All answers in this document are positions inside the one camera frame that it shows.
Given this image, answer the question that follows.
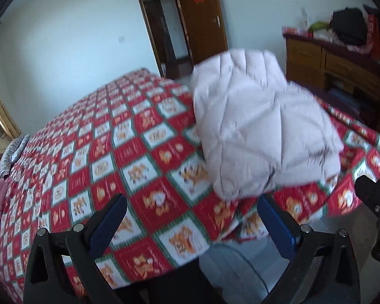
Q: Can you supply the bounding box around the brown wooden door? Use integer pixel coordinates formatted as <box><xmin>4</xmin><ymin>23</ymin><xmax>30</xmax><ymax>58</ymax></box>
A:
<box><xmin>180</xmin><ymin>0</ymin><xmax>228</xmax><ymax>65</ymax></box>

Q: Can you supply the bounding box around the light pink quilted jacket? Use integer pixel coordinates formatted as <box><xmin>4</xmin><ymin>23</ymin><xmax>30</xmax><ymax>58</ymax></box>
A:
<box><xmin>190</xmin><ymin>49</ymin><xmax>344</xmax><ymax>201</ymax></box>

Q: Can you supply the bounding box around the black bag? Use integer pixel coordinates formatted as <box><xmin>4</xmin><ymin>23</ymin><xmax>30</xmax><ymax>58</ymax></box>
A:
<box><xmin>330</xmin><ymin>8</ymin><xmax>368</xmax><ymax>47</ymax></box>

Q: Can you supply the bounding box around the striped grey pillow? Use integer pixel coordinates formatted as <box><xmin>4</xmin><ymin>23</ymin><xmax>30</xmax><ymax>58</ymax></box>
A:
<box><xmin>0</xmin><ymin>135</ymin><xmax>31</xmax><ymax>179</ymax></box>

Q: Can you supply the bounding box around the green item on dresser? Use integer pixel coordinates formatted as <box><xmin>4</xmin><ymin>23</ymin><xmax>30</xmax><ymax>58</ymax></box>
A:
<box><xmin>308</xmin><ymin>21</ymin><xmax>330</xmax><ymax>33</ymax></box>

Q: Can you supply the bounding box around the wooden dresser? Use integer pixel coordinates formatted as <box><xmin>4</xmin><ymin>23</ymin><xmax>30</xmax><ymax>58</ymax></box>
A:
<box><xmin>282</xmin><ymin>28</ymin><xmax>380</xmax><ymax>132</ymax></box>

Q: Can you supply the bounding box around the red christmas patterned bedspread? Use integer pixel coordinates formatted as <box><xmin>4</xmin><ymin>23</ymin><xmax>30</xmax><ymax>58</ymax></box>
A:
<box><xmin>0</xmin><ymin>67</ymin><xmax>380</xmax><ymax>303</ymax></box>

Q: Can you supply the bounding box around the silver door handle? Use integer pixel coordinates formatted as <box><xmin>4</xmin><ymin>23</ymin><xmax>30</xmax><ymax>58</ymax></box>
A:
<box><xmin>214</xmin><ymin>15</ymin><xmax>221</xmax><ymax>28</ymax></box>

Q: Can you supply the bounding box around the dark wooden door frame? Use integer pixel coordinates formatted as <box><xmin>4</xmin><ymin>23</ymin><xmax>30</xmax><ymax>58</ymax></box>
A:
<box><xmin>133</xmin><ymin>0</ymin><xmax>194</xmax><ymax>78</ymax></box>

